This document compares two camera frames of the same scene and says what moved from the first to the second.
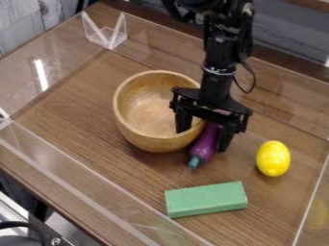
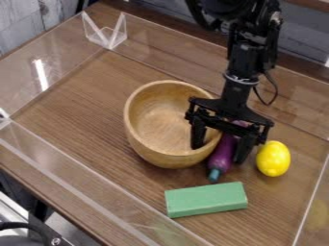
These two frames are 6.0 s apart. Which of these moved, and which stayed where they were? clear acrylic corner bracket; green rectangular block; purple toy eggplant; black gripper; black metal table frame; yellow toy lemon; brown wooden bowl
Moved: brown wooden bowl; black gripper; purple toy eggplant
Stayed: black metal table frame; green rectangular block; yellow toy lemon; clear acrylic corner bracket
